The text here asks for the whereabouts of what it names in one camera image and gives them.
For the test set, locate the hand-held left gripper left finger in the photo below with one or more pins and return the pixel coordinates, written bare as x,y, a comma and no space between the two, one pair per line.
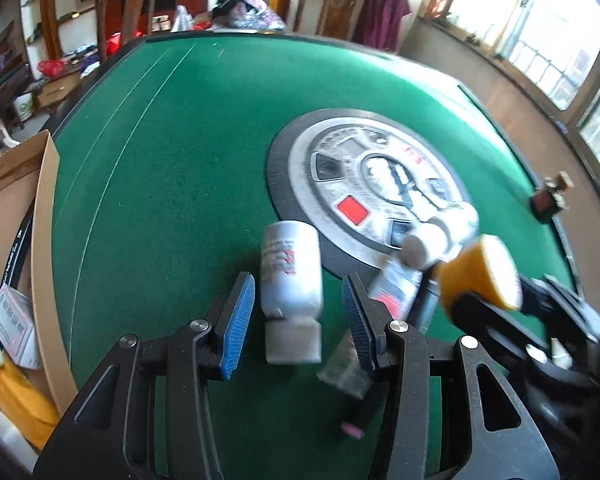
237,325

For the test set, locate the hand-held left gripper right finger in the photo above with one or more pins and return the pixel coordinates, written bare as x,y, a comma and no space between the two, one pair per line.
357,325

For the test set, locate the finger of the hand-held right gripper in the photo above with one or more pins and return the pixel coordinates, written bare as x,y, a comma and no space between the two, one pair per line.
485,320
537,292

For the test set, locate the orange round container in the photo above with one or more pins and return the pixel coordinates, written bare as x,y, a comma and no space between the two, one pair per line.
485,270

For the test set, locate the small clear plastic bag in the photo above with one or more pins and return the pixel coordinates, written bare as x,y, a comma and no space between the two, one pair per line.
337,372

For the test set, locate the clear bag with red item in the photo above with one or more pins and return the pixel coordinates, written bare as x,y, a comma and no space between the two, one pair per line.
395,285

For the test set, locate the white bottle with red print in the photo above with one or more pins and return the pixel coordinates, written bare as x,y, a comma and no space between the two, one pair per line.
290,290

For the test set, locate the slim white bottle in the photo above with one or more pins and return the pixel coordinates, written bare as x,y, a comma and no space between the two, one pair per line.
422,247

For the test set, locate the black marker with pink cap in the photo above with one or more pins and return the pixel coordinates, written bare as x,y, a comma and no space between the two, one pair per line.
356,427

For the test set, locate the cardboard box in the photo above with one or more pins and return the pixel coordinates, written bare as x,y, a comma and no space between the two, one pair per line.
45,240

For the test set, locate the dark red perfume bottle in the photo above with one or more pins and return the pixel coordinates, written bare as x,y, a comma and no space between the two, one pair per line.
550,197

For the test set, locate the round table control panel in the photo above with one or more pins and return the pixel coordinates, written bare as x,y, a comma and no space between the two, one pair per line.
350,170

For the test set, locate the white box with red border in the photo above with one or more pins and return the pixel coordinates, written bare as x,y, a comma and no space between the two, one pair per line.
15,330

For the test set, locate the white plastic pack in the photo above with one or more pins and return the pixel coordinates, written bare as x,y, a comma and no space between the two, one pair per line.
5,435

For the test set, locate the window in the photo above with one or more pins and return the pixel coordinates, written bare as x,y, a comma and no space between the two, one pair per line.
545,25

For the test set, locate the white bucket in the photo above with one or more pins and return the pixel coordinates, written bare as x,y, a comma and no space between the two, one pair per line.
25,106

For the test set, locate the red plastic bag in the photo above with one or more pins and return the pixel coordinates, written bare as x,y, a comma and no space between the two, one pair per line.
50,66
114,44

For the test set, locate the purple cloth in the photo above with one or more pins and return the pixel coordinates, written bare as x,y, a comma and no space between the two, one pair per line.
380,15

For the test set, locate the white plastic bag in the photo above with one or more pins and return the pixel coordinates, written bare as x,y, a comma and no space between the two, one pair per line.
180,19

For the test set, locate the pile of clothes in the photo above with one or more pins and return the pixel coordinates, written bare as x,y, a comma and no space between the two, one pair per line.
250,12

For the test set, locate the carved wooden chair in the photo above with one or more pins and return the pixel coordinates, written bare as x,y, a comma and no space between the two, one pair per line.
337,5

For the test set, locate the dark mahjong table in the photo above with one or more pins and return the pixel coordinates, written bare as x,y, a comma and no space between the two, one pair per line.
5,95

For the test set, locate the wall shelf unit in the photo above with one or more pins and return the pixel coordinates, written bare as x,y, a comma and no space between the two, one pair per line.
35,5

